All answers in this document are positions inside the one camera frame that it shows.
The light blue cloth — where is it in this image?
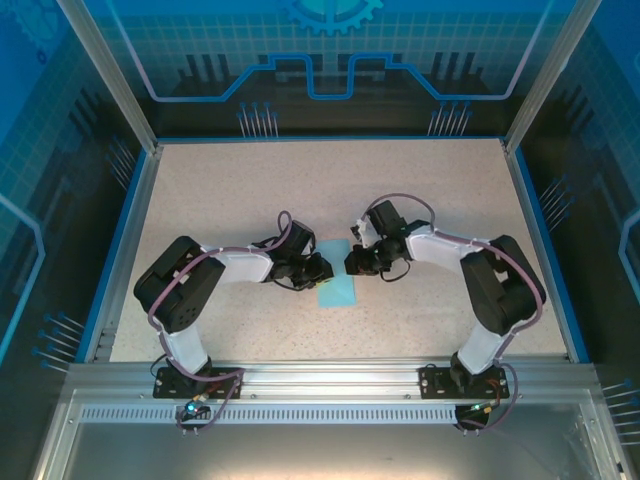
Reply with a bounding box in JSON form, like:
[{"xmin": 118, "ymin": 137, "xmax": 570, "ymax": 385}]
[{"xmin": 317, "ymin": 238, "xmax": 359, "ymax": 309}]

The grey sheet metal plate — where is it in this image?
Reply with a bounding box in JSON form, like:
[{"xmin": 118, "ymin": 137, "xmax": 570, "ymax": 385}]
[{"xmin": 29, "ymin": 389, "xmax": 640, "ymax": 480}]

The blue printed gear panel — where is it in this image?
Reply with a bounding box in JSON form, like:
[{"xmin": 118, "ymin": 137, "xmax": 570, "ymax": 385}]
[{"xmin": 82, "ymin": 0, "xmax": 571, "ymax": 140}]

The blue printed side panel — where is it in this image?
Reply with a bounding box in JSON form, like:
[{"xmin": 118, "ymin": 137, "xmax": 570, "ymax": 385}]
[
  {"xmin": 0, "ymin": 0, "xmax": 151, "ymax": 381},
  {"xmin": 517, "ymin": 0, "xmax": 640, "ymax": 381}
]

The thin black right gripper wire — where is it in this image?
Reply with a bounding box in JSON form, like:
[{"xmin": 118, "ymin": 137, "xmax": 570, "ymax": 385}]
[{"xmin": 379, "ymin": 259, "xmax": 412, "ymax": 283}]

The aluminium cross rail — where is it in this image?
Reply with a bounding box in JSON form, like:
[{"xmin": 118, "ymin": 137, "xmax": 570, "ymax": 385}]
[{"xmin": 67, "ymin": 355, "xmax": 600, "ymax": 401}]

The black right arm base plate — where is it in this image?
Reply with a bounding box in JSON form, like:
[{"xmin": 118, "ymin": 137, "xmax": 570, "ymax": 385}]
[{"xmin": 418, "ymin": 364, "xmax": 511, "ymax": 400}]

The slotted grey cable duct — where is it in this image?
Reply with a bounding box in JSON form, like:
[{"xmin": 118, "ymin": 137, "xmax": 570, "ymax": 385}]
[{"xmin": 78, "ymin": 405, "xmax": 585, "ymax": 426}]

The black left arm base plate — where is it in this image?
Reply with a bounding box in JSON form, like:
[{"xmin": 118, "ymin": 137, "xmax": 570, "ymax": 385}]
[{"xmin": 153, "ymin": 366, "xmax": 245, "ymax": 400}]

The green-lit cable connector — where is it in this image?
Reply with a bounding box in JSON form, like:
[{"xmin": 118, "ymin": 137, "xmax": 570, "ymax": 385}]
[
  {"xmin": 180, "ymin": 393, "xmax": 210, "ymax": 419},
  {"xmin": 467, "ymin": 397, "xmax": 504, "ymax": 416}
]

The aluminium frame post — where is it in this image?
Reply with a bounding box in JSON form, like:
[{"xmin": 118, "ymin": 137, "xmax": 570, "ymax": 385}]
[
  {"xmin": 501, "ymin": 0, "xmax": 606, "ymax": 154},
  {"xmin": 55, "ymin": 0, "xmax": 164, "ymax": 154}
]

